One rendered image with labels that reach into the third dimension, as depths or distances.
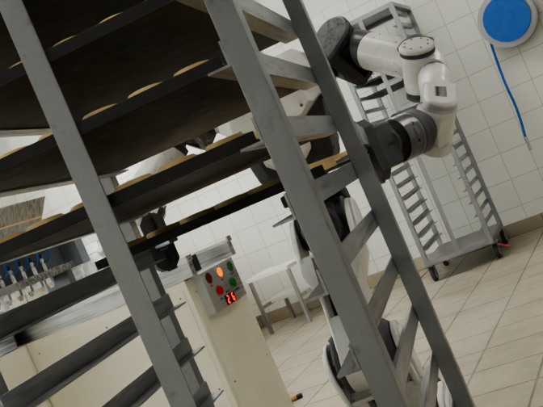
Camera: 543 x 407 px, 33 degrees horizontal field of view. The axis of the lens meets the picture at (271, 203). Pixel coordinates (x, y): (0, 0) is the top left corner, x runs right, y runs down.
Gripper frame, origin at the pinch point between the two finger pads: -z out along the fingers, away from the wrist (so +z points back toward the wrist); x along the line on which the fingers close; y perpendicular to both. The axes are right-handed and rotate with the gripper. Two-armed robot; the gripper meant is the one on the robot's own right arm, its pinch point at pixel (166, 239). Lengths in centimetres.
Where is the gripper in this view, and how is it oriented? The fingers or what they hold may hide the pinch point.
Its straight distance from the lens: 181.9
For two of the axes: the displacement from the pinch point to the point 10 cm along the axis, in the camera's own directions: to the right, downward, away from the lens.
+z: -4.9, 2.0, 8.5
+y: 7.8, -3.4, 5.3
